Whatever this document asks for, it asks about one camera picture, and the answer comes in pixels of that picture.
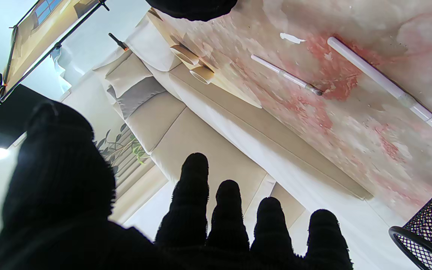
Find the bright studio lamp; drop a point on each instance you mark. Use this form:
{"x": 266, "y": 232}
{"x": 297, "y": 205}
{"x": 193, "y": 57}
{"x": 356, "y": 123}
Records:
{"x": 2, "y": 153}

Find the grey sofa cushion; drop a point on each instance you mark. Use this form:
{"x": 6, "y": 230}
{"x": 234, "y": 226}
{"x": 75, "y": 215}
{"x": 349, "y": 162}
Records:
{"x": 141, "y": 97}

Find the cream throw pillow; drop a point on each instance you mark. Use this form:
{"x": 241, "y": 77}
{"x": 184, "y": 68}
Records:
{"x": 128, "y": 74}

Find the beige pleated curtain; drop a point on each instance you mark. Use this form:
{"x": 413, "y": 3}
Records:
{"x": 141, "y": 191}

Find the black clamp orange tip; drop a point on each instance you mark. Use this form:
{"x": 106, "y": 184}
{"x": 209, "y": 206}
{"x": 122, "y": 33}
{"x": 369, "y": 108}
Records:
{"x": 118, "y": 41}

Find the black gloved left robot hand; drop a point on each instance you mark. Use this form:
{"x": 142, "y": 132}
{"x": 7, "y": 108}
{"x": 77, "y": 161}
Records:
{"x": 58, "y": 195}

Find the white slim makeup brush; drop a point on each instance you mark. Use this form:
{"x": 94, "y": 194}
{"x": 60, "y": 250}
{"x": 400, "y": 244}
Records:
{"x": 287, "y": 75}
{"x": 373, "y": 75}

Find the light wooden bowl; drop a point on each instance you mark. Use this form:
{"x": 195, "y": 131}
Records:
{"x": 202, "y": 74}

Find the framed studio light panel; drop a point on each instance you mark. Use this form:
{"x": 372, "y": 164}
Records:
{"x": 39, "y": 37}

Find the tall branching green plant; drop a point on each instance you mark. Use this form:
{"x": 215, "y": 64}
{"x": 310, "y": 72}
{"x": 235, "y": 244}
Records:
{"x": 137, "y": 150}

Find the sheer white curtain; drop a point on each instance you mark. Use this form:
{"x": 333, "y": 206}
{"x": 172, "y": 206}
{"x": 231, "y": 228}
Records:
{"x": 144, "y": 223}

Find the light wooden coffee table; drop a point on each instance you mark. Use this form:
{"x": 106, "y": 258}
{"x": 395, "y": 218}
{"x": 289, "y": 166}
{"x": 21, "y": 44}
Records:
{"x": 231, "y": 90}

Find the beige sectional sofa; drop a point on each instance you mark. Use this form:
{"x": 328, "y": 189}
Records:
{"x": 178, "y": 135}

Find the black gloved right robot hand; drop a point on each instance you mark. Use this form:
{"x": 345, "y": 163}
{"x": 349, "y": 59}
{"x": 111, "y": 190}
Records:
{"x": 191, "y": 7}

